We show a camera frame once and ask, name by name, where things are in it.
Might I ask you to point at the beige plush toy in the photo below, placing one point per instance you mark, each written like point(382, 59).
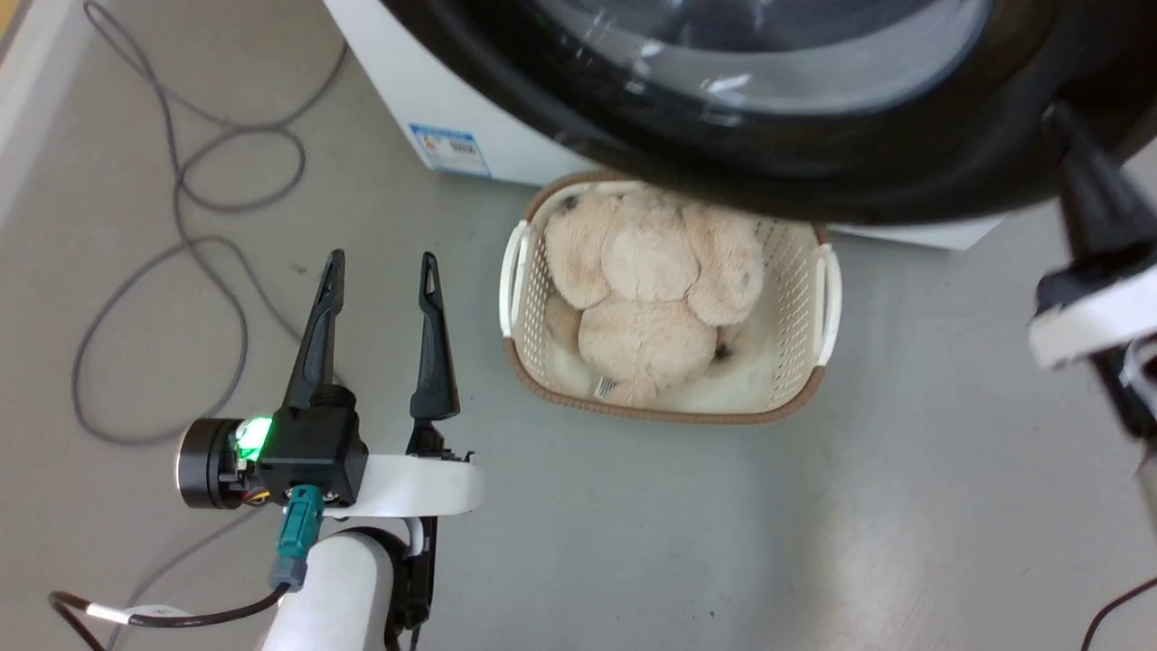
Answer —
point(646, 298)

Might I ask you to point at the black round washing machine door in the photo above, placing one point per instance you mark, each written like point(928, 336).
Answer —
point(868, 172)

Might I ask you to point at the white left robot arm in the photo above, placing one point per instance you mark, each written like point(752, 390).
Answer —
point(334, 597)

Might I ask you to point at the blue energy label sticker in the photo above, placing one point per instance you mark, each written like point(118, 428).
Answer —
point(449, 149)

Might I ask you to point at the white washing machine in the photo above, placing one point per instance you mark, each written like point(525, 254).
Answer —
point(470, 99)

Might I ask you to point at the cream brown laundry basket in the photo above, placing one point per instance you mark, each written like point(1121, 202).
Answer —
point(795, 298)

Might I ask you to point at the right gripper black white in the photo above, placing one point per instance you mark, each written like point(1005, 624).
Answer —
point(1098, 321)

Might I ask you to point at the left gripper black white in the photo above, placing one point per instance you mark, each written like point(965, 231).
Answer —
point(312, 448)

